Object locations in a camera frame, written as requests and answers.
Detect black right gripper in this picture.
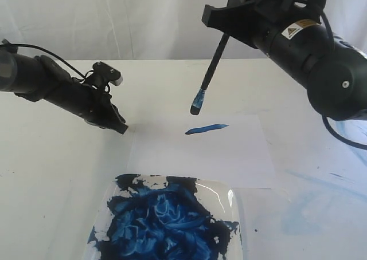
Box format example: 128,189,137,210
201,0,284,50

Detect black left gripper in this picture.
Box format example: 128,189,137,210
77,92,128,135

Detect black paintbrush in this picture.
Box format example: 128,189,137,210
190,33,230,116

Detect white paper sheet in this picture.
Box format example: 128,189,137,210
128,114,276,188

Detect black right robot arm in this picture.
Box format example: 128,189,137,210
202,0,366,121

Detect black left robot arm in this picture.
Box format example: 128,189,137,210
1,39,128,134

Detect white paint palette plate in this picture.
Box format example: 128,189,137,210
83,174,243,259

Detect white backdrop curtain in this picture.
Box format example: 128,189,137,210
0,0,367,62

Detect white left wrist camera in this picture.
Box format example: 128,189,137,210
92,61,123,86

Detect black right camera cable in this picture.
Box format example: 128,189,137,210
262,0,367,152

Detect black camera cable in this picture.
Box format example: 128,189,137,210
0,38,112,94
262,0,367,152

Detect black left camera cable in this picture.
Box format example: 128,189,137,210
0,38,112,94

